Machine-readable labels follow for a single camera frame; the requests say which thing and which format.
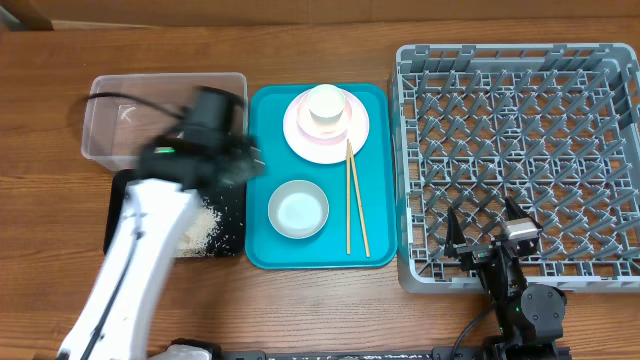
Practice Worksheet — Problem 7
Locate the white round plate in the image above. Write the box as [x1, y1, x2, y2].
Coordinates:
[283, 90, 370, 164]

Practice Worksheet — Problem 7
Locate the white cup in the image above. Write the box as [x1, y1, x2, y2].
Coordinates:
[306, 84, 346, 124]

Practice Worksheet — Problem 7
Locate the right wooden chopstick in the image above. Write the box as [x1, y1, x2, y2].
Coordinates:
[350, 142, 371, 258]

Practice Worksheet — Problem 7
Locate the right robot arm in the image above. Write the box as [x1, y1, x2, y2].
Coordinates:
[445, 196, 572, 360]

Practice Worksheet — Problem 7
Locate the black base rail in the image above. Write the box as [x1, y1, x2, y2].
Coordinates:
[149, 339, 571, 360]

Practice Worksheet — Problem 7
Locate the grey bowl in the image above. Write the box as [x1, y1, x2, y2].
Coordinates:
[268, 180, 330, 240]

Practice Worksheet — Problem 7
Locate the teal serving tray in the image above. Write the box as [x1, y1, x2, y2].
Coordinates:
[245, 83, 397, 270]

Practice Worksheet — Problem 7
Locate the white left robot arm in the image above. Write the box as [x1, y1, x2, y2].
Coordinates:
[57, 133, 264, 359]

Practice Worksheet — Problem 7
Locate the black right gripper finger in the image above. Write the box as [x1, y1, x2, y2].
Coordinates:
[504, 196, 543, 230]
[444, 206, 466, 258]

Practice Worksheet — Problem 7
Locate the pile of rice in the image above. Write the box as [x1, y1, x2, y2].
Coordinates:
[176, 197, 245, 258]

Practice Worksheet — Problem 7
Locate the black rectangular tray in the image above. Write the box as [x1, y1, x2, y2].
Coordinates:
[103, 169, 246, 258]

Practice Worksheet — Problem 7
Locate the grey dishwasher rack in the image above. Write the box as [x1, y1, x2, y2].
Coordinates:
[389, 43, 639, 293]

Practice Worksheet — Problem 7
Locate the clear plastic storage bin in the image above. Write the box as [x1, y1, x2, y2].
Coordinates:
[81, 72, 248, 172]

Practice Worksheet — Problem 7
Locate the pink shallow bowl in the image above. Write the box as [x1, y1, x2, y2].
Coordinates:
[296, 92, 352, 142]

